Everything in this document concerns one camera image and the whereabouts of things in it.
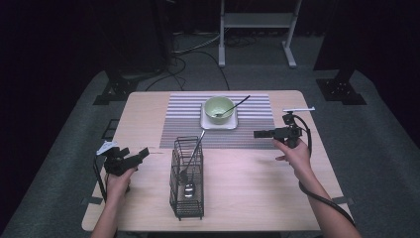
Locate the white square plate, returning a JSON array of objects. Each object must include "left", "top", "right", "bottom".
[{"left": 199, "top": 102, "right": 239, "bottom": 131}]

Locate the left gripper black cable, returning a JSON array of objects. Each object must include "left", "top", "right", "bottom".
[{"left": 92, "top": 154, "right": 109, "bottom": 203}]

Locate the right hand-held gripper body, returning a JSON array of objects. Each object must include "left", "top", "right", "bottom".
[{"left": 272, "top": 106, "right": 316, "bottom": 150}]

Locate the green bowl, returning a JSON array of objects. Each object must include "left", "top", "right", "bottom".
[{"left": 203, "top": 95, "right": 237, "bottom": 126}]

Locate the black-handled spoon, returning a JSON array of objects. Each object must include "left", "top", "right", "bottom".
[{"left": 213, "top": 94, "right": 252, "bottom": 119}]

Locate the person's right hand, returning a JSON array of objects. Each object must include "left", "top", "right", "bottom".
[{"left": 271, "top": 137, "right": 313, "bottom": 180}]

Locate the black wire cutlery basket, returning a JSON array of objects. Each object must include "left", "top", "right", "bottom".
[{"left": 168, "top": 135, "right": 206, "bottom": 221}]

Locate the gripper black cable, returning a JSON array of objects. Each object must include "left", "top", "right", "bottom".
[
  {"left": 290, "top": 113, "right": 358, "bottom": 229},
  {"left": 92, "top": 154, "right": 109, "bottom": 203}
]

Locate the long black-handled utensil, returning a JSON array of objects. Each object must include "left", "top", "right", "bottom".
[{"left": 178, "top": 129, "right": 206, "bottom": 184}]

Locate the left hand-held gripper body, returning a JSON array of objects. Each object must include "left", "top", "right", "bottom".
[{"left": 95, "top": 140, "right": 141, "bottom": 178}]

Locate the white metal stand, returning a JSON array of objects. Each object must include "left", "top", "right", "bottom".
[{"left": 217, "top": 0, "right": 303, "bottom": 69}]

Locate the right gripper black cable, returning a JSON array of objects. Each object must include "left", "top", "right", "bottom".
[{"left": 290, "top": 113, "right": 358, "bottom": 229}]

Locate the black stand base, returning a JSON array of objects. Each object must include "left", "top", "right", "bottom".
[
  {"left": 92, "top": 64, "right": 141, "bottom": 106},
  {"left": 313, "top": 0, "right": 368, "bottom": 106}
]

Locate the black floor cable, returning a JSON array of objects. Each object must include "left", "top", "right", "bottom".
[{"left": 144, "top": 49, "right": 231, "bottom": 92}]

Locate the person's left hand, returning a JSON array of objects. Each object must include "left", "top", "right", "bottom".
[{"left": 104, "top": 166, "right": 139, "bottom": 206}]

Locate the grey tape strip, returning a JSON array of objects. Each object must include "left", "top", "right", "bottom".
[
  {"left": 80, "top": 195, "right": 104, "bottom": 206},
  {"left": 331, "top": 195, "right": 357, "bottom": 205}
]

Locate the grey floor cable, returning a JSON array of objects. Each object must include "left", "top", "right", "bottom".
[{"left": 170, "top": 32, "right": 223, "bottom": 57}]

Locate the striped placemat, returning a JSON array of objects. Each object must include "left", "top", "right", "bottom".
[{"left": 158, "top": 92, "right": 281, "bottom": 151}]

